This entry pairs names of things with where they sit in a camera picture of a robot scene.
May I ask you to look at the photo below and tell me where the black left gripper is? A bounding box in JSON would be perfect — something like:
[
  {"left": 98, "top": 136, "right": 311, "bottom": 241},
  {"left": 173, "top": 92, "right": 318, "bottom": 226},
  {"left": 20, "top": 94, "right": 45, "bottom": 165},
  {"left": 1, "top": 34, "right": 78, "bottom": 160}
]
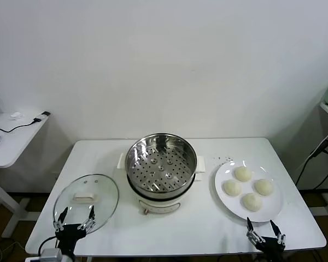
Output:
[{"left": 53, "top": 205, "right": 96, "bottom": 257}]

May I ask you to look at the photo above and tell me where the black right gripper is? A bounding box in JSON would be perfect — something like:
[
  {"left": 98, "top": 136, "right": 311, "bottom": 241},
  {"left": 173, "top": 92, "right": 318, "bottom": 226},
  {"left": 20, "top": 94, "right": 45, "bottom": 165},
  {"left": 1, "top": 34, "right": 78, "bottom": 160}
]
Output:
[{"left": 245, "top": 217, "right": 286, "bottom": 262}]

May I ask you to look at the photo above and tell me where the white steamed baozi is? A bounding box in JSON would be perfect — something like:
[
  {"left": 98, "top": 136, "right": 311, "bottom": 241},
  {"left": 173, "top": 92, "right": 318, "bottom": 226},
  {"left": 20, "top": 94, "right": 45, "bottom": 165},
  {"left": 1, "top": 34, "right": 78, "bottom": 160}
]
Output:
[
  {"left": 233, "top": 165, "right": 254, "bottom": 182},
  {"left": 253, "top": 178, "right": 274, "bottom": 197},
  {"left": 241, "top": 192, "right": 263, "bottom": 212},
  {"left": 222, "top": 179, "right": 243, "bottom": 197}
]

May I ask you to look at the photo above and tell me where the glass pot lid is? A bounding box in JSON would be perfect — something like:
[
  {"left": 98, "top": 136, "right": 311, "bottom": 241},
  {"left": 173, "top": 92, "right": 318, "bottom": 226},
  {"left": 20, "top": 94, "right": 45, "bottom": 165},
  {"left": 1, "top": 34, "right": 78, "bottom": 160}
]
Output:
[{"left": 53, "top": 174, "right": 120, "bottom": 235}]

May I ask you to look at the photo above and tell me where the stainless steel steamer basket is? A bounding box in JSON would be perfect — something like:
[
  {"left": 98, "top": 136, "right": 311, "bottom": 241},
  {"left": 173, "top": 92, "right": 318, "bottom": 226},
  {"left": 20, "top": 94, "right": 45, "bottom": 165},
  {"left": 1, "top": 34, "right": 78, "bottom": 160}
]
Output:
[{"left": 116, "top": 133, "right": 207, "bottom": 193}]

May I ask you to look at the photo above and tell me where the white oval plate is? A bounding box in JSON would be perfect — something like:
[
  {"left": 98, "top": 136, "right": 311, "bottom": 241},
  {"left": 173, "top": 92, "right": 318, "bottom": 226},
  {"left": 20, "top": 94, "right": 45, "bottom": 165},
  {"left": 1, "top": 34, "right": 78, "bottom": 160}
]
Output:
[{"left": 214, "top": 159, "right": 284, "bottom": 223}]

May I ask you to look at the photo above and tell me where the white electric pot base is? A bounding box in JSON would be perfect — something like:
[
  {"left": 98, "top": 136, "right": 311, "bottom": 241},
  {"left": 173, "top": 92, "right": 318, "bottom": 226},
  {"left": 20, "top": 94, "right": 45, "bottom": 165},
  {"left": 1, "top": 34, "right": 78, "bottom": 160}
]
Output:
[{"left": 127, "top": 173, "right": 202, "bottom": 216}]

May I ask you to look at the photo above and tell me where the white side desk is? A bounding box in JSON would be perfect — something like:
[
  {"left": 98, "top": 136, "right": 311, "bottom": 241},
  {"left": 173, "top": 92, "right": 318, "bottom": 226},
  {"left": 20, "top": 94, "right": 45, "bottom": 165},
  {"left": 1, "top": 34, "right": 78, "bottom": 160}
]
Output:
[{"left": 0, "top": 111, "right": 51, "bottom": 238}]

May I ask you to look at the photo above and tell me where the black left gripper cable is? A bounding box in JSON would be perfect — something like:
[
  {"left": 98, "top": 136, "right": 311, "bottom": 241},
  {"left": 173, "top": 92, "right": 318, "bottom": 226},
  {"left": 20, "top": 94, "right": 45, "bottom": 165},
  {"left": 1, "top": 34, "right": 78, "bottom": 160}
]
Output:
[{"left": 38, "top": 236, "right": 58, "bottom": 257}]

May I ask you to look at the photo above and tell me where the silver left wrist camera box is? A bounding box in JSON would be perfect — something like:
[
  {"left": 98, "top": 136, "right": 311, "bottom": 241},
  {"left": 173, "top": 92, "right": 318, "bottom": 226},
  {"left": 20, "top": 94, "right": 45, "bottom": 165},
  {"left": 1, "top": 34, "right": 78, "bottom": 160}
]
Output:
[{"left": 40, "top": 248, "right": 65, "bottom": 262}]

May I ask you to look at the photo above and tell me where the black power cable with adapter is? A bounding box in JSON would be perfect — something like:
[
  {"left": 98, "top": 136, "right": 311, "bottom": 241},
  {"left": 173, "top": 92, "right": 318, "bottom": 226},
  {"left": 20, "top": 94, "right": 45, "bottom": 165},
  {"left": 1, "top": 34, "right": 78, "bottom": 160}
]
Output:
[{"left": 294, "top": 127, "right": 328, "bottom": 189}]

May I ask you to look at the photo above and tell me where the black cable with plug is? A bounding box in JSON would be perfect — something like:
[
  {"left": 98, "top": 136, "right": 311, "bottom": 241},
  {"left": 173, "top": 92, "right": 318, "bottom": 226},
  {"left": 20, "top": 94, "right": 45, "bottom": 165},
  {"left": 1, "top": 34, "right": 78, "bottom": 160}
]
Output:
[{"left": 0, "top": 111, "right": 50, "bottom": 134}]

